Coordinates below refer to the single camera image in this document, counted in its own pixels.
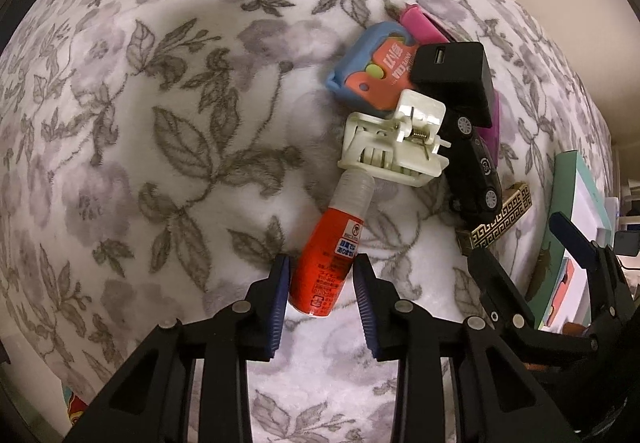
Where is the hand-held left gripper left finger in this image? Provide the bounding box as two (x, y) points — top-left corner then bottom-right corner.
(62, 253), (292, 443)

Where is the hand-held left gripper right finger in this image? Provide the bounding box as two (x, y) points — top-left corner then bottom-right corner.
(351, 253), (583, 443)

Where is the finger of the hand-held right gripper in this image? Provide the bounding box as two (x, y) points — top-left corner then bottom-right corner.
(466, 247), (540, 335)
(548, 212), (640, 350)

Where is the red glue bottle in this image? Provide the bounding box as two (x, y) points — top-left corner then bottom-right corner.
(290, 170), (376, 319)

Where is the teal-rimmed white box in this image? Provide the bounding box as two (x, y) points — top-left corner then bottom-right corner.
(525, 150), (616, 331)

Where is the black toy car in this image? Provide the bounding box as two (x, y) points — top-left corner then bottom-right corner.
(440, 108), (503, 216)

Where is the white hair claw clip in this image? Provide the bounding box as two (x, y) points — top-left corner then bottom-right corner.
(337, 90), (452, 187)

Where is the black charger plug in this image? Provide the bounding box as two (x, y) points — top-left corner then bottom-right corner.
(411, 42), (493, 128)

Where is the floral fleece blanket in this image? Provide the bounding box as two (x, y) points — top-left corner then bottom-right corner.
(0, 0), (616, 443)

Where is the red yellow patterned cloth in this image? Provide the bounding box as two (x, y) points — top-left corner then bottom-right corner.
(62, 385), (91, 426)

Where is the blue orange correction tape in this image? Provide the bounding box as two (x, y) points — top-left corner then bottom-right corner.
(325, 22), (416, 110)

